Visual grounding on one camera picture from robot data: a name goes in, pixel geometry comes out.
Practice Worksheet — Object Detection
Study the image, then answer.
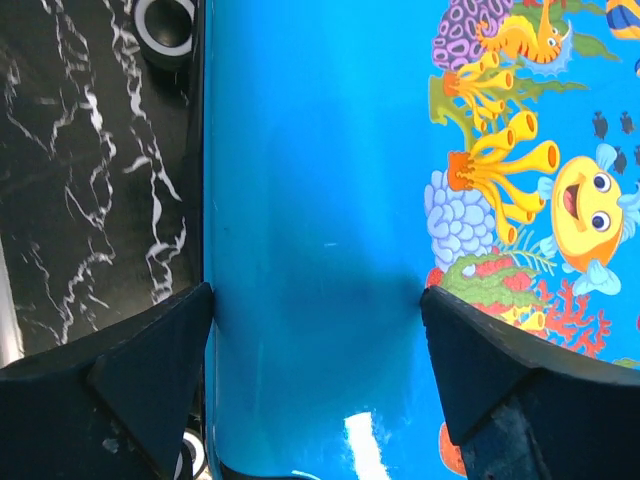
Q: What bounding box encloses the blue fish-print suitcase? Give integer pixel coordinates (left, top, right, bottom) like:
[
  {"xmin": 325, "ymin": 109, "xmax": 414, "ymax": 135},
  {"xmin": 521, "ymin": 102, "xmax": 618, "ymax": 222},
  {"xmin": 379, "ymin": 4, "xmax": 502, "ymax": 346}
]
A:
[{"xmin": 132, "ymin": 0, "xmax": 640, "ymax": 480}]

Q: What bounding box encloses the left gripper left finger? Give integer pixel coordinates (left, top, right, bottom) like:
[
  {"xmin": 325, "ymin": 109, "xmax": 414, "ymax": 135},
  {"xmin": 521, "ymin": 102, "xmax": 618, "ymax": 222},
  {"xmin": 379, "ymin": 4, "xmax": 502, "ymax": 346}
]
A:
[{"xmin": 1, "ymin": 283, "xmax": 213, "ymax": 479}]

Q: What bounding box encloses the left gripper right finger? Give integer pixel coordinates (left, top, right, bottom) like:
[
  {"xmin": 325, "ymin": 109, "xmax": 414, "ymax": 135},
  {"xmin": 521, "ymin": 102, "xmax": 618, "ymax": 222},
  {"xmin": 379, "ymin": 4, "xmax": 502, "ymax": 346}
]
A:
[{"xmin": 420, "ymin": 287, "xmax": 639, "ymax": 479}]

